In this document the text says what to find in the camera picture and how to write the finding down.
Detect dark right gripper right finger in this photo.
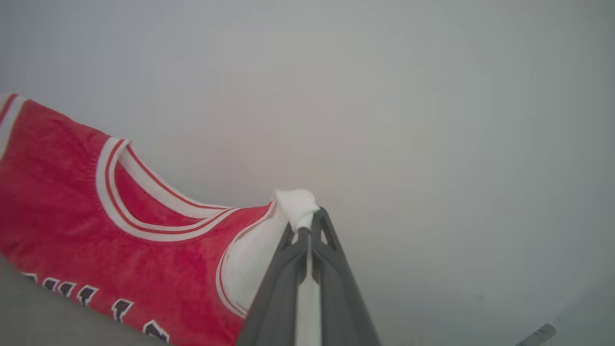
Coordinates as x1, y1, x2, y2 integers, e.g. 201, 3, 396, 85
310, 207, 383, 346

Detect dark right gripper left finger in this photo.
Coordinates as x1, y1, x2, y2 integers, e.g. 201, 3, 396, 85
237, 223, 311, 346

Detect red and white basketball jersey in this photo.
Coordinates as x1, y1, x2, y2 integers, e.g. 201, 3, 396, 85
0, 93, 321, 346

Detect grey fabric sofa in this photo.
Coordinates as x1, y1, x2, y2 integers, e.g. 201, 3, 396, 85
0, 255, 170, 346

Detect grey metal floor bracket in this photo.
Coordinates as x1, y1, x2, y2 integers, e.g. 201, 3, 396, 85
515, 323, 557, 346

